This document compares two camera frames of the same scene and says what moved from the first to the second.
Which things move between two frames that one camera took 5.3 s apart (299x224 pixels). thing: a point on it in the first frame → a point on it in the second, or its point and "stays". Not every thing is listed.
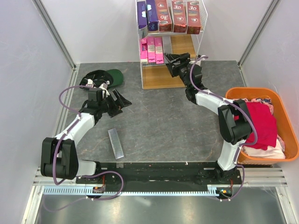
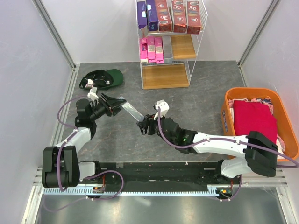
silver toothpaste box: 115,143 → 138,116
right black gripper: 171,59 → 150,121
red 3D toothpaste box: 179,17 stays
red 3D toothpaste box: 193,17 stays
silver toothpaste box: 167,44 stays
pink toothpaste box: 159,50 stays
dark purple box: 152,15 stays
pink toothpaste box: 151,50 stays
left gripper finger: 117,97 → 112,102
